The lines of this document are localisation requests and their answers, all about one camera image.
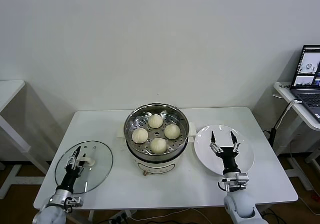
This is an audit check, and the stainless steel steamer basket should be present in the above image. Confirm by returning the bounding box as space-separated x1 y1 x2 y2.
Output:
123 103 190 159

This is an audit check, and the black cable with clamp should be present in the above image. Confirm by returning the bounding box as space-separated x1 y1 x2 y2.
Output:
263 103 293 157

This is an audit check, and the white power strip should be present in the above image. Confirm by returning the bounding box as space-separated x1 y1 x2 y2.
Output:
109 209 138 222

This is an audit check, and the steel steamer pot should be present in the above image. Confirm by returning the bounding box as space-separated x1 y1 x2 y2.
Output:
116 122 197 177

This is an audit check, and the white square side table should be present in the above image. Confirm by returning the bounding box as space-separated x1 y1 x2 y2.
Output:
0 80 51 199

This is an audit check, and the white round plate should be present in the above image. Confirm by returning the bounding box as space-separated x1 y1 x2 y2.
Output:
193 124 255 177

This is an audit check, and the black floor cable bundle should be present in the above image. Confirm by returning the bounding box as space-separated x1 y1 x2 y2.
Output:
262 206 282 223

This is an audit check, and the white laptop cable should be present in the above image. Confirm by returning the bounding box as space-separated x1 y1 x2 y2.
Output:
276 98 304 129

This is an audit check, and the white floor cable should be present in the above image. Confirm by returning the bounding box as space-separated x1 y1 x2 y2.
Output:
129 207 218 224

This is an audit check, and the grey open laptop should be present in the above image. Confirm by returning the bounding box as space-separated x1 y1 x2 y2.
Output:
289 44 320 123

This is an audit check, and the white desk with rounded edge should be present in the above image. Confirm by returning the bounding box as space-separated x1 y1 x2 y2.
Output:
272 81 320 192

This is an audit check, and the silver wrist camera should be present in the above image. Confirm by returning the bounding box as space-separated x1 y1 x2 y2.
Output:
217 172 251 192
65 196 84 213

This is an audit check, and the white steamed baozi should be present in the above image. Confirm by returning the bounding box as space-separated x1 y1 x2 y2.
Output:
149 137 168 154
131 128 149 144
148 114 164 129
164 124 181 139

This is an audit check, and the glass lid with white handle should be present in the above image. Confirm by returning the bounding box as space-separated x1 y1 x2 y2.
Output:
54 140 113 194

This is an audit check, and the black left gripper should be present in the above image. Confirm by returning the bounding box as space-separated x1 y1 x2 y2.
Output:
55 146 88 192

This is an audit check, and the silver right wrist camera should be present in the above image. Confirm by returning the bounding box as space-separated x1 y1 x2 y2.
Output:
217 172 251 192

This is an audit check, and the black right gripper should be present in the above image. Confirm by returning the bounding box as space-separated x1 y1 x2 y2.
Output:
209 130 242 176

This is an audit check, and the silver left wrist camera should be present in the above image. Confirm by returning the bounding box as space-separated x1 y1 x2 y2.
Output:
65 196 84 213

